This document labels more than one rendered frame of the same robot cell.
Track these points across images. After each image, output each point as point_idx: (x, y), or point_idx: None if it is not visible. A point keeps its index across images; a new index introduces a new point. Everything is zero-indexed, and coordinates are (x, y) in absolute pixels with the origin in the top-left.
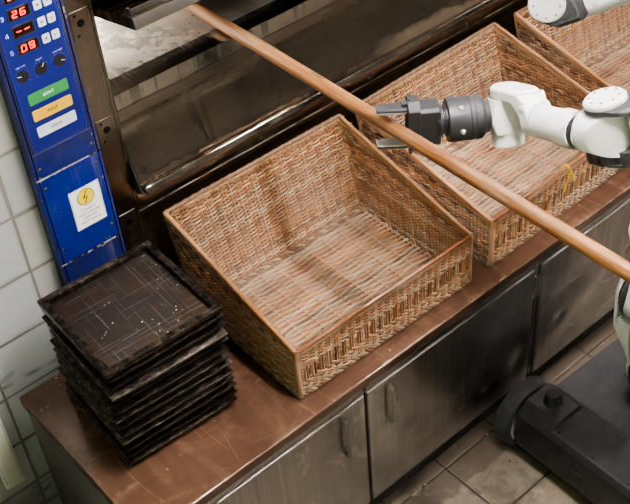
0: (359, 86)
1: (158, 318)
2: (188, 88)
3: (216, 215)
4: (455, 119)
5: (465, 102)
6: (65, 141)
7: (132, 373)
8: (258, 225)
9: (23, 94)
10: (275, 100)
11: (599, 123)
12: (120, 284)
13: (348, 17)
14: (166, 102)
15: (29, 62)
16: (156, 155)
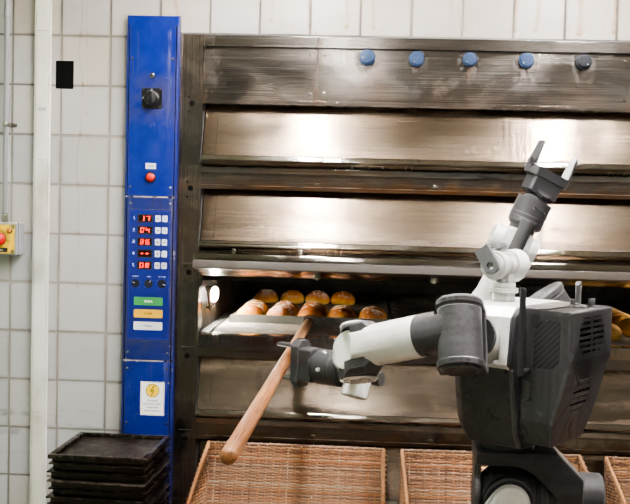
0: (418, 442)
1: (114, 455)
2: (262, 363)
3: (246, 467)
4: (315, 358)
5: (330, 351)
6: (150, 341)
7: (69, 471)
8: (278, 497)
9: (132, 294)
10: (327, 405)
11: (339, 337)
12: (126, 443)
13: (417, 376)
14: (242, 364)
15: (142, 275)
16: (217, 395)
